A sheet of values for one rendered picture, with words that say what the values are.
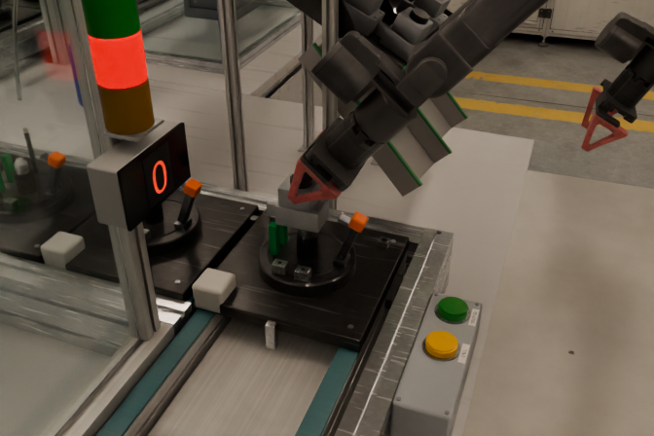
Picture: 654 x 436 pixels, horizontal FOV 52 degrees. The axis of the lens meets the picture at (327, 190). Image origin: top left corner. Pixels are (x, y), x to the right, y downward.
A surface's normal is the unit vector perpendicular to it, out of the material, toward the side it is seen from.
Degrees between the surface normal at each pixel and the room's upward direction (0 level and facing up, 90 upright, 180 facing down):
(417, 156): 45
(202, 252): 0
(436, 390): 0
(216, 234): 0
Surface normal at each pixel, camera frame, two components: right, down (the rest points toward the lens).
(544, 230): 0.00, -0.85
